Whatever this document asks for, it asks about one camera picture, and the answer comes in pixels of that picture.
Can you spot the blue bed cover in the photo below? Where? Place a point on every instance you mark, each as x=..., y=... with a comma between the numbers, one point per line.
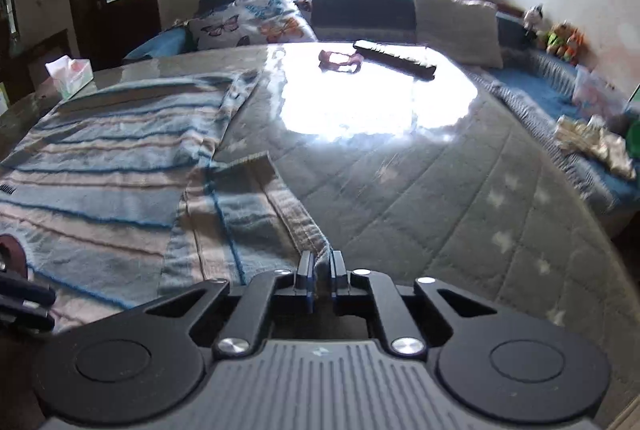
x=545, y=84

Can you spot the clear plastic bag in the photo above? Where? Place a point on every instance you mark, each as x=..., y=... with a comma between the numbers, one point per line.
x=597, y=92

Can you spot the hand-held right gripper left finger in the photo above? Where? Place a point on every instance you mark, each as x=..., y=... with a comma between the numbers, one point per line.
x=306, y=271

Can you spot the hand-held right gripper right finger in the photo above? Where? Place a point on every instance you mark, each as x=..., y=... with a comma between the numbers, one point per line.
x=338, y=271

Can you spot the grey pillow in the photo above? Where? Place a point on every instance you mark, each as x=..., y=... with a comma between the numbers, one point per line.
x=457, y=27

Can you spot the crumpled plastic bags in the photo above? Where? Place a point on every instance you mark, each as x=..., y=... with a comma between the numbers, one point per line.
x=595, y=144

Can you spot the blue cushion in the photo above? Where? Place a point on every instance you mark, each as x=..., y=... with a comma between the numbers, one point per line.
x=157, y=43

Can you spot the orange and green plush toy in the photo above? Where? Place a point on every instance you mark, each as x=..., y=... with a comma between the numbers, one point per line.
x=564, y=40

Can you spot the black remote control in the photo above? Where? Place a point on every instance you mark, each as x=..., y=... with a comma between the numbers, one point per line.
x=395, y=58

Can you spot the green tissue box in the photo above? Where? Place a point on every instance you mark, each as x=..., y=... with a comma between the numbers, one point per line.
x=70, y=74

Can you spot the black and white plush toy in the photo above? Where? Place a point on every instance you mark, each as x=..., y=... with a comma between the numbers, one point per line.
x=533, y=22

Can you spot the grey quilted table cover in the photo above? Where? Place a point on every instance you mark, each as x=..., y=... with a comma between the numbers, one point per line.
x=425, y=210

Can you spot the butterfly print pillow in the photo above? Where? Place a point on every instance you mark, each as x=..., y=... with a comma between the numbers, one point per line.
x=250, y=22

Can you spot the blue striped towel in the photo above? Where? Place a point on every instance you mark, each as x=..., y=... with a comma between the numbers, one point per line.
x=115, y=190

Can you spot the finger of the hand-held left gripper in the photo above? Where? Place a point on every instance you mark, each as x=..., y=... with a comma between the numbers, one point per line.
x=27, y=292
x=27, y=319

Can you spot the green container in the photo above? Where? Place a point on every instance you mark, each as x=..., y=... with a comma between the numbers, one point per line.
x=634, y=119

